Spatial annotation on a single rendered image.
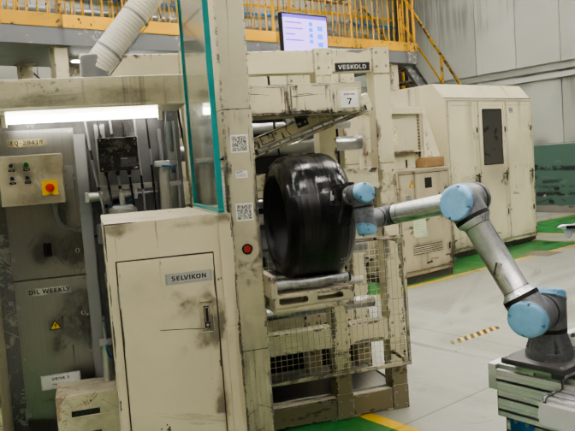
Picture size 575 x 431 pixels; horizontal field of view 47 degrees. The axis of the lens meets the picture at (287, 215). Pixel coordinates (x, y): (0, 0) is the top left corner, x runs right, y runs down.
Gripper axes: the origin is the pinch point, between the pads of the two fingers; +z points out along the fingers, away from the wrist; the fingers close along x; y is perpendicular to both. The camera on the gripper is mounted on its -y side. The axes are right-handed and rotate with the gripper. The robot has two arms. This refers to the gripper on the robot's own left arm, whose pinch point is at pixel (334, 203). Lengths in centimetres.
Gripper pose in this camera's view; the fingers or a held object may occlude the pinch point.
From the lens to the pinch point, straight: 274.5
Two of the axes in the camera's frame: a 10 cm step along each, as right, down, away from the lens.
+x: -9.6, 0.8, -2.8
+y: -0.9, -10.0, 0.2
